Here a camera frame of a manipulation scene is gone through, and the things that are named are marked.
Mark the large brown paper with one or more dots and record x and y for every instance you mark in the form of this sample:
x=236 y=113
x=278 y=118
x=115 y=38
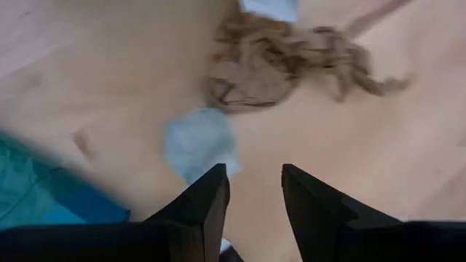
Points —
x=255 y=72

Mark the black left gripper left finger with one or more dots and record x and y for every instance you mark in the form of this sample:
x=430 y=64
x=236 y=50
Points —
x=182 y=233

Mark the blue plastic trash bag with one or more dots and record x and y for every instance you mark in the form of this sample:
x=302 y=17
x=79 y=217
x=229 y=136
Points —
x=36 y=196

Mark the pale paper ball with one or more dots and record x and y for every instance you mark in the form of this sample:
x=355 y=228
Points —
x=196 y=142

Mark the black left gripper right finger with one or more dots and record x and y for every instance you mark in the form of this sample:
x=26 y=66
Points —
x=327 y=225

